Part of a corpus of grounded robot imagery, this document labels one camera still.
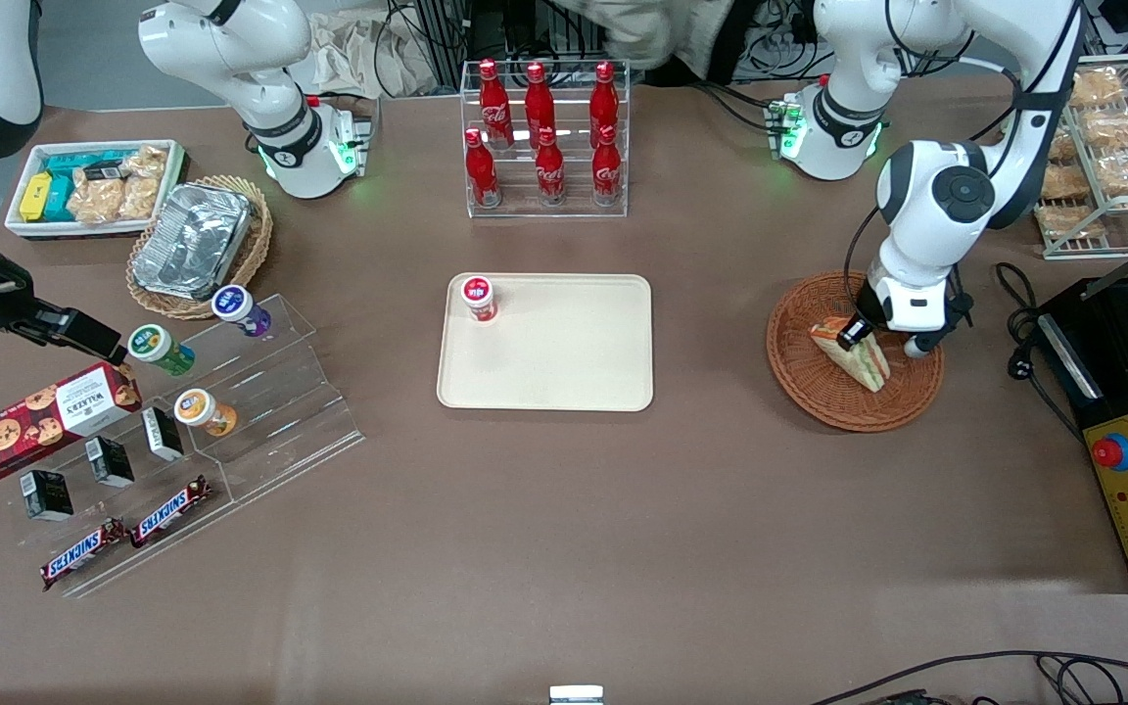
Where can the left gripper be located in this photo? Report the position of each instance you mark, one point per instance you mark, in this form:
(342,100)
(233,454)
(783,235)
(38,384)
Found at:
(859,331)

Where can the triangular sandwich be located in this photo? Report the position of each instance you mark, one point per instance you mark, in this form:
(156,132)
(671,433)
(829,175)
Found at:
(863,364)

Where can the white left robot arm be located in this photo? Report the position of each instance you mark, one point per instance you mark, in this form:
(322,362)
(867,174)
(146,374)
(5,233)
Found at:
(946,196)

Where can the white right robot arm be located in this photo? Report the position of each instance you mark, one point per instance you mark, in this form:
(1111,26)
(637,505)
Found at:
(231,49)

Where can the brown wicker basket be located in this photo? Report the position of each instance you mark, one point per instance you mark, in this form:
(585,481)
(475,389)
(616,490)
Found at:
(819,392)

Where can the light wicker basket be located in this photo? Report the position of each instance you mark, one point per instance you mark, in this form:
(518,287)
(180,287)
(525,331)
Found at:
(256,245)

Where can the beige plastic tray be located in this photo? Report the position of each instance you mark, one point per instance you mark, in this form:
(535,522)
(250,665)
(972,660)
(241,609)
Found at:
(564,352)

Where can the green yogurt cup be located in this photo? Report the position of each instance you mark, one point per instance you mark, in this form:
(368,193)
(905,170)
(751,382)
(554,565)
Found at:
(158,348)

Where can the red cookie box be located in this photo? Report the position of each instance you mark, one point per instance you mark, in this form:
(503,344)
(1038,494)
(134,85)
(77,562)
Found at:
(35,426)

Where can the white rectangular bin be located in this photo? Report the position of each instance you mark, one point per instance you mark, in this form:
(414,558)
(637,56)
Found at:
(21,227)

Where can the small black carton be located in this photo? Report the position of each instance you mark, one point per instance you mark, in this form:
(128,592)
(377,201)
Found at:
(111,461)
(47,494)
(163,434)

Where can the clear bag of crackers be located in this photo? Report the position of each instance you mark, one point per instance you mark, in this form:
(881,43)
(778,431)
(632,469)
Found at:
(140,196)
(96,201)
(148,162)

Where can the teal small box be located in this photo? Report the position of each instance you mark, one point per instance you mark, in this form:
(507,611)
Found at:
(61,199)

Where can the yellow small box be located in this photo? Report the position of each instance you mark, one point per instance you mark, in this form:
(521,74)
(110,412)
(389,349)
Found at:
(35,196)

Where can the orange yogurt cup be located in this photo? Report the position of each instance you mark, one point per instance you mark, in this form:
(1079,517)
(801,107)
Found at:
(202,411)

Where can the aluminium foil container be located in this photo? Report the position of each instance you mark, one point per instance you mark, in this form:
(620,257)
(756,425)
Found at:
(192,240)

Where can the purple yogurt cup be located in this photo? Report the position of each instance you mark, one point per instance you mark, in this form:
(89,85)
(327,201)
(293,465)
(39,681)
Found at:
(236,307)

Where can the teal long box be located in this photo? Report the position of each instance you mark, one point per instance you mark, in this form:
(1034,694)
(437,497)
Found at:
(74,162)

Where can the snickers chocolate bar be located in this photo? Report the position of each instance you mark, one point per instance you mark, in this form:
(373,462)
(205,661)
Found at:
(82,554)
(170,511)

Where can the clear acrylic stepped display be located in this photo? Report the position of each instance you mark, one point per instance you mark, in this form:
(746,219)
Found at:
(280,411)

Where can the black machine with yellow panel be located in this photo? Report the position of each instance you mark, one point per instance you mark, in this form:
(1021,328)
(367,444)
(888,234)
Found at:
(1103,392)

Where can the red cola bottle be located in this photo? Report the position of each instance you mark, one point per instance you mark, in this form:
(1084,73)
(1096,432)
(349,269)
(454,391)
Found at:
(604,98)
(482,176)
(540,103)
(494,103)
(550,176)
(607,174)

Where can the clear acrylic bottle rack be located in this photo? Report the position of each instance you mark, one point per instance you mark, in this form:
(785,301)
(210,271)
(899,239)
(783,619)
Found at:
(574,211)

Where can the person in beige jacket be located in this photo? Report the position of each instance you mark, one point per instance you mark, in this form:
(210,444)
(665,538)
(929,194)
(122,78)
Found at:
(652,29)

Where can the red lid yogurt cup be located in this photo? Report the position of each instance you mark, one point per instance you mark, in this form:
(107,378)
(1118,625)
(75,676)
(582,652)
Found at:
(479,297)

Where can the beige cloth bag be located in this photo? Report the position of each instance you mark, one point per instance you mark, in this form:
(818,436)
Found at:
(349,59)

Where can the small white box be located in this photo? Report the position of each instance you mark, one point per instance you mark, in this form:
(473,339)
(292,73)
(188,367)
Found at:
(576,694)

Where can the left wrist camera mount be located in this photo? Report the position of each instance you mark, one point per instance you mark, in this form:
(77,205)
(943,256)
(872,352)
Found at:
(919,345)

